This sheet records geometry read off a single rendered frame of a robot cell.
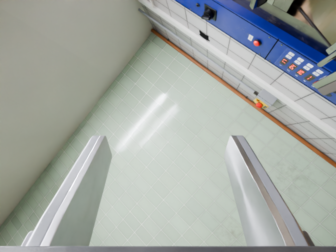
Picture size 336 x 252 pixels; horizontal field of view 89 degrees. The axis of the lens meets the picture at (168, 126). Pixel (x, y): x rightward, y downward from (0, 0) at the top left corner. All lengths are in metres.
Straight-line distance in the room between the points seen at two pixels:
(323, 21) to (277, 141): 1.01
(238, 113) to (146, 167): 0.91
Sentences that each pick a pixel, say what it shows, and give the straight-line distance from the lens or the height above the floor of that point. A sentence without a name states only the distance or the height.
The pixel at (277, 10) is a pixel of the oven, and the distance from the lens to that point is 0.74.
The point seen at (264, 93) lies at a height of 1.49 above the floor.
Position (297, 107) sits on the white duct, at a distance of 1.15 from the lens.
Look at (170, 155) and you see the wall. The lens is 1.51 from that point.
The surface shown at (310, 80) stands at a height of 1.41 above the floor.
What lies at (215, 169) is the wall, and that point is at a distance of 1.49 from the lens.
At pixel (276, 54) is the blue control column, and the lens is 0.84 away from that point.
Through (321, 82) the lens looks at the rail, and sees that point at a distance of 0.62.
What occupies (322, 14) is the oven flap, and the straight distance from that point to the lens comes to 0.69.
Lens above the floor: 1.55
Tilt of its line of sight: 13 degrees up
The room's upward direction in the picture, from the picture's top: 48 degrees counter-clockwise
